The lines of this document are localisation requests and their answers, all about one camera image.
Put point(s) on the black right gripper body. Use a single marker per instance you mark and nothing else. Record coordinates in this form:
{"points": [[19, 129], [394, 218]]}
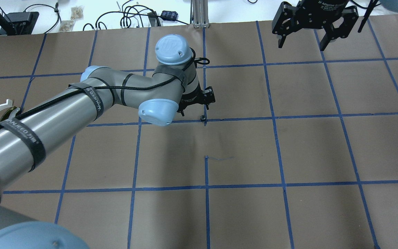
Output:
{"points": [[318, 14]]}

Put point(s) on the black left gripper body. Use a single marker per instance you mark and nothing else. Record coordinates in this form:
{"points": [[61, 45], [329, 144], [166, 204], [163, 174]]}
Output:
{"points": [[187, 101]]}

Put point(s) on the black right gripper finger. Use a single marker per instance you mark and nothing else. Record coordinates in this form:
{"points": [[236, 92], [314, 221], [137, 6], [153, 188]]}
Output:
{"points": [[325, 41], [282, 38]]}

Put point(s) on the aluminium frame post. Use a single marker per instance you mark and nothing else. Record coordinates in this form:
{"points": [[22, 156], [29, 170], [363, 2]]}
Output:
{"points": [[199, 14]]}

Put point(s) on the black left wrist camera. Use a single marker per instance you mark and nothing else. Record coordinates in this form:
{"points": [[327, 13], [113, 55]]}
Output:
{"points": [[208, 97]]}

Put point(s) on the olive grey brake shoe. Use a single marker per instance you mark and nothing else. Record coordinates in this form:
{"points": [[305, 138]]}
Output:
{"points": [[11, 113]]}

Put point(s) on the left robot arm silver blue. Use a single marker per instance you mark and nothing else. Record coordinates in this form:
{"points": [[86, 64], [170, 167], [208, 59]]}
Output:
{"points": [[27, 139]]}

